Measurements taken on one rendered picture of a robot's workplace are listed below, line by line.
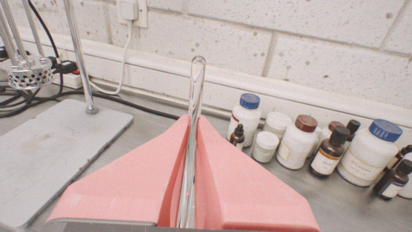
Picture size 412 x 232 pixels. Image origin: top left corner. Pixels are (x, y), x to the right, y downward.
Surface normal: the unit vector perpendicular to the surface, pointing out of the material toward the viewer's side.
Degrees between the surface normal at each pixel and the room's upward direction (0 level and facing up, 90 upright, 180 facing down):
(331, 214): 0
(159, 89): 90
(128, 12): 90
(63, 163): 0
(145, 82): 90
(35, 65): 0
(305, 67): 90
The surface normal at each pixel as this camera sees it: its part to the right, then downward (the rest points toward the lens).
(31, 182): 0.11, -0.82
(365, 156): -0.76, 0.29
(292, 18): -0.27, 0.52
